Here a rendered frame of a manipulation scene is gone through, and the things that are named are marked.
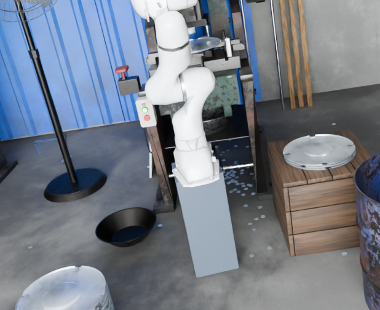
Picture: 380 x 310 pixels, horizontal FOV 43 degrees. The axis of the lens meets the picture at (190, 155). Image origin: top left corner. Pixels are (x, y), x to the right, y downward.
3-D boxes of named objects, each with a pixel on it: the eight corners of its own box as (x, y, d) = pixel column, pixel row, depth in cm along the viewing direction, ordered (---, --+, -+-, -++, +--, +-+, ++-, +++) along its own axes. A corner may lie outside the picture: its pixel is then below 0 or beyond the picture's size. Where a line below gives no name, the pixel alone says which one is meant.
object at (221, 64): (241, 67, 233) (240, 55, 231) (150, 82, 239) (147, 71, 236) (238, 53, 260) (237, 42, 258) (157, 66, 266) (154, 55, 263)
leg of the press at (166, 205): (175, 211, 250) (136, 37, 213) (154, 214, 251) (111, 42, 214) (185, 140, 333) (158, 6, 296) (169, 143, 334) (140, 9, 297)
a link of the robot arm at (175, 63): (192, 47, 158) (137, 59, 157) (199, 104, 176) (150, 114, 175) (186, 28, 165) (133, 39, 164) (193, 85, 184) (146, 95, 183)
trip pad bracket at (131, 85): (145, 115, 234) (136, 76, 226) (126, 118, 235) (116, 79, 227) (147, 111, 240) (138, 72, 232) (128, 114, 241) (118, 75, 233)
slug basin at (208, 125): (240, 135, 246) (237, 116, 242) (174, 144, 250) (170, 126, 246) (237, 111, 277) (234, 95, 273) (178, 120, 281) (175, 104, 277)
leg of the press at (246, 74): (280, 198, 244) (259, 16, 206) (257, 201, 245) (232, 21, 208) (263, 129, 327) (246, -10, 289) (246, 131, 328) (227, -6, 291)
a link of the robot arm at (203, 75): (225, 131, 179) (215, 67, 169) (176, 143, 178) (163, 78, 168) (220, 122, 189) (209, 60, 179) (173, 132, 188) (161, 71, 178)
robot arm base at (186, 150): (227, 179, 176) (222, 144, 170) (176, 190, 175) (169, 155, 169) (216, 155, 196) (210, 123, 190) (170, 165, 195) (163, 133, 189)
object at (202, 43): (217, 50, 217) (217, 48, 216) (155, 58, 223) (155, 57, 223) (223, 35, 242) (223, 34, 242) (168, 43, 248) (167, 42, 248)
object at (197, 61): (209, 80, 221) (204, 51, 216) (179, 85, 223) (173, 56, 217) (209, 66, 244) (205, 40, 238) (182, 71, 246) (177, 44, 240)
